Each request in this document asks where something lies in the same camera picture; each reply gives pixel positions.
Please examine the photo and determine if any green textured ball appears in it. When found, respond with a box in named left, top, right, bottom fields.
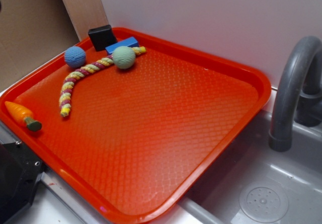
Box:
left=112, top=46, right=136, bottom=69

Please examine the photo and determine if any orange plastic tray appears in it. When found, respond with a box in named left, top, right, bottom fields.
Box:
left=1, top=28, right=271, bottom=223

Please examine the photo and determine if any blue rectangular block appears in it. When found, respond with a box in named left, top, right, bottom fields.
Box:
left=105, top=37, right=139, bottom=55

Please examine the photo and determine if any blue textured ball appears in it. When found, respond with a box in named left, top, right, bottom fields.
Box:
left=64, top=46, right=86, bottom=68

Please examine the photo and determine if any grey plastic sink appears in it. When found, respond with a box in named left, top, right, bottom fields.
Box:
left=180, top=111, right=321, bottom=223

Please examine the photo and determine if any wooden board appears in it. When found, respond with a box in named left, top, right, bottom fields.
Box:
left=62, top=0, right=109, bottom=40

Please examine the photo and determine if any grey plastic faucet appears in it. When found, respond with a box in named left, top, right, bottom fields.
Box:
left=269, top=36, right=321, bottom=152

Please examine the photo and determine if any orange toy carrot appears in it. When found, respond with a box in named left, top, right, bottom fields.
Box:
left=5, top=101, right=42, bottom=132

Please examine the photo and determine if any multicoloured twisted rope toy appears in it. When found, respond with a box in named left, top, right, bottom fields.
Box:
left=59, top=46, right=146, bottom=117

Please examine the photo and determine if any black metal bracket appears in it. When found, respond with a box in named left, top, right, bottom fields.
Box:
left=1, top=142, right=44, bottom=223

